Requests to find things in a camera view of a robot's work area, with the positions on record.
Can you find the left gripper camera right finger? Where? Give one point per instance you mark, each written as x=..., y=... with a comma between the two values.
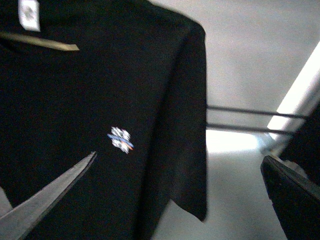
x=295, y=200

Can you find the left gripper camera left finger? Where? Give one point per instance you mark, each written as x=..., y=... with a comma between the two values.
x=21, y=220

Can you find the wooden clothes hanger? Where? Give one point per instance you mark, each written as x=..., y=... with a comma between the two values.
x=50, y=44

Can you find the black garment at edge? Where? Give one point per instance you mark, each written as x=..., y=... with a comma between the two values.
x=304, y=147

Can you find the black t-shirt small logo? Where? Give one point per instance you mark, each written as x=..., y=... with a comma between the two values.
x=134, y=92

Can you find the lower rack rail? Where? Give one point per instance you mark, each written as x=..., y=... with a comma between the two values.
x=248, y=129

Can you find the rack rail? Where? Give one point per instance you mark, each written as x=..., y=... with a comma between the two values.
x=248, y=129
x=256, y=112

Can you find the upper rack rail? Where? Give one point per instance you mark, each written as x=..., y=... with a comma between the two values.
x=256, y=112

